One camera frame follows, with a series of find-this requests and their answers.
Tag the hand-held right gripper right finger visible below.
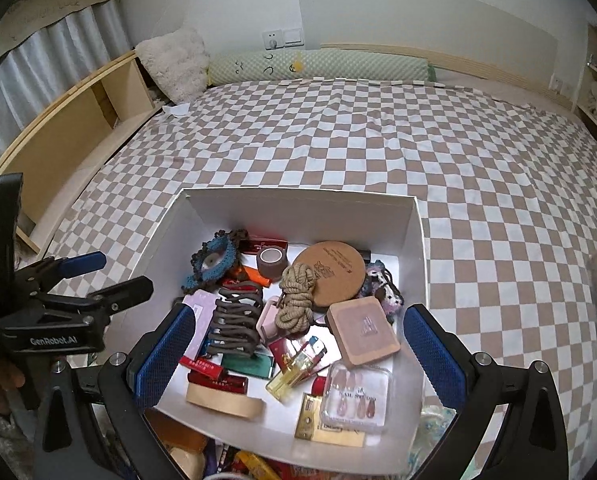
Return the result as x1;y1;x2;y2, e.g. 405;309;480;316
403;304;570;480

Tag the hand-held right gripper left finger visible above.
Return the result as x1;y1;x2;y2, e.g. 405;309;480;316
32;303;199;480

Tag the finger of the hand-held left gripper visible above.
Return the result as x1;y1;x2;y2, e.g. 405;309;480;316
13;252;106;292
86;276;154;318

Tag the purple wallet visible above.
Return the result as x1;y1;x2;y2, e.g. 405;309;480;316
181;292;219;361

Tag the brown hair claw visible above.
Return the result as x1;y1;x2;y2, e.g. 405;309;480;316
207;280;265;358

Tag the pink square box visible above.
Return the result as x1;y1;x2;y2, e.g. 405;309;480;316
325;296;401;367

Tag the clear nail tips box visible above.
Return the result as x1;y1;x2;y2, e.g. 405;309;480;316
319;362;395;433

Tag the blue crochet piece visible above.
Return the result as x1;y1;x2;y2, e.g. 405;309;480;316
181;230;249;295

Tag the round cork coaster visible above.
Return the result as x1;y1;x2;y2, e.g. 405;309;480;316
292;241;368;311

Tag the beige rope bundle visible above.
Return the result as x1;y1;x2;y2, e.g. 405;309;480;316
273;264;319;333

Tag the brown tape roll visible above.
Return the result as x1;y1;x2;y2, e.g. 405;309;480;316
257;246;289;277

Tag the white cardboard box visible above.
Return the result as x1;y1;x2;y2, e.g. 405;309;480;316
103;187;429;476

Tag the person's left hand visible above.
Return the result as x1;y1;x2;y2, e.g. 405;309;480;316
0;357;26;416

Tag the red gold packet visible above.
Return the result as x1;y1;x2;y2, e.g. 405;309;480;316
178;355;226;376
187;372;249;395

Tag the dark green card case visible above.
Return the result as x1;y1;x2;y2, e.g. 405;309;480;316
221;352;274;378

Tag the purple crochet doll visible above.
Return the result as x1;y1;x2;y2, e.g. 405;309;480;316
363;259;404;323

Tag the pink small case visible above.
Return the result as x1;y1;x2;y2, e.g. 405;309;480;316
256;300;286;345

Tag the wooden bedside shelf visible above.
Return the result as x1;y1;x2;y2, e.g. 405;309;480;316
0;50;169;256

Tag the yellow clear lighter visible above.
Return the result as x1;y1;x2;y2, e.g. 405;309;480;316
266;347;319;401

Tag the gold white card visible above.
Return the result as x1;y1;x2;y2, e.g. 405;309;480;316
294;392;366;447

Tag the yellow snack packet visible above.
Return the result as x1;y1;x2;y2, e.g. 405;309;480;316
236;452;284;480

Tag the grey curtain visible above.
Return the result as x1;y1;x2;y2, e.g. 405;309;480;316
0;0;132;176

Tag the white fluffy pillow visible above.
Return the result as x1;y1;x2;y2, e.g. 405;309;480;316
136;27;212;106

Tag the wooden headboard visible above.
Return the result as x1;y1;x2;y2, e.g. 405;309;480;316
321;42;576;111

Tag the green long pillow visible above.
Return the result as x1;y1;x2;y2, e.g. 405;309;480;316
208;47;436;86

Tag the wooden wardrobe shelf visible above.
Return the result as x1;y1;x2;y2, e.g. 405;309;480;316
575;22;597;153

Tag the white wall panel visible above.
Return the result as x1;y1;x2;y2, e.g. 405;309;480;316
296;0;561;93

